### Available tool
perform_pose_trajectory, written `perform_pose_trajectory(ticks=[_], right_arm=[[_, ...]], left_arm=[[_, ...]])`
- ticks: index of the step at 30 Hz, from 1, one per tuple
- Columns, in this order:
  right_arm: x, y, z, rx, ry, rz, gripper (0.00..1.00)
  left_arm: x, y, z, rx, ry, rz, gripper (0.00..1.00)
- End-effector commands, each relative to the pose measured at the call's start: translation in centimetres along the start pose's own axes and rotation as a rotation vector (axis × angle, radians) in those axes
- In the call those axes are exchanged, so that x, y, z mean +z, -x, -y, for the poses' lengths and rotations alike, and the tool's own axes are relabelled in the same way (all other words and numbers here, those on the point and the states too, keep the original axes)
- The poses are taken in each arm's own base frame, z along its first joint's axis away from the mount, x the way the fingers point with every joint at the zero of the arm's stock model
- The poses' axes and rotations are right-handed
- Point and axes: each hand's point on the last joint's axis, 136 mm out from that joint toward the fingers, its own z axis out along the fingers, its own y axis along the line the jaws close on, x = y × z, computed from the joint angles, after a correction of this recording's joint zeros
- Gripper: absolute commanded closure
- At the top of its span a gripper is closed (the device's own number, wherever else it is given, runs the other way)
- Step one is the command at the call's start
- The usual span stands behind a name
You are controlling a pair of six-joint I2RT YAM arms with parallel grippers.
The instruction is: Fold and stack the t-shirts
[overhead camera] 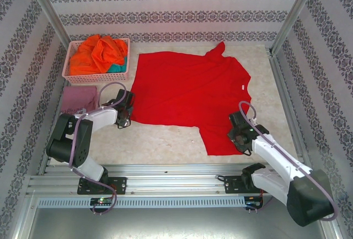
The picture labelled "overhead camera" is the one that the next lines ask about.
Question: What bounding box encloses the red t-shirt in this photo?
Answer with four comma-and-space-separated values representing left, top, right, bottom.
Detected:
129, 41, 252, 157

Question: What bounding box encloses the teal t-shirt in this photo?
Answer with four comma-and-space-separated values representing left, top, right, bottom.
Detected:
106, 55, 129, 74

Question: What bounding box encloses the pink plastic basket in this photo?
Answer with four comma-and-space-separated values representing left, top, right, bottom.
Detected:
62, 38, 131, 84

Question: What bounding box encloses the folded mauve printed t-shirt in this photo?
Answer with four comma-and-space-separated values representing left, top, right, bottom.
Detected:
60, 86, 100, 115

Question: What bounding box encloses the orange t-shirt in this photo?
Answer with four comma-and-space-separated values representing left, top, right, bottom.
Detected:
68, 35, 129, 76

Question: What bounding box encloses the grey sheet metal tray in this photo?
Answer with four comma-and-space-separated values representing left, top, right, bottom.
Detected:
10, 192, 343, 239

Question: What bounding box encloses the aluminium side rail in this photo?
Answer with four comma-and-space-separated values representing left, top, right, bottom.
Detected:
269, 52, 314, 172
37, 84, 68, 175

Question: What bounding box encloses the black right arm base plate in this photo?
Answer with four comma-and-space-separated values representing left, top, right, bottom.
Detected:
223, 174, 275, 195

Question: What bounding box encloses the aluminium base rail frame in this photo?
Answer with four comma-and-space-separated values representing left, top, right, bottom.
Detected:
26, 163, 328, 195

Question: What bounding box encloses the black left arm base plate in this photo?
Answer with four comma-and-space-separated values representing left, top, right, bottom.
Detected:
77, 177, 128, 195

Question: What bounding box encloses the slotted grey cable duct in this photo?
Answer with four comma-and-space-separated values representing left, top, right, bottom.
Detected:
37, 196, 246, 209

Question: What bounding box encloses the aluminium corner post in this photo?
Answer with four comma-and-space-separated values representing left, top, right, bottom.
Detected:
23, 0, 71, 49
269, 0, 322, 56

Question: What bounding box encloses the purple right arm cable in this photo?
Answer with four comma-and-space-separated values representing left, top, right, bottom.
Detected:
238, 100, 339, 221

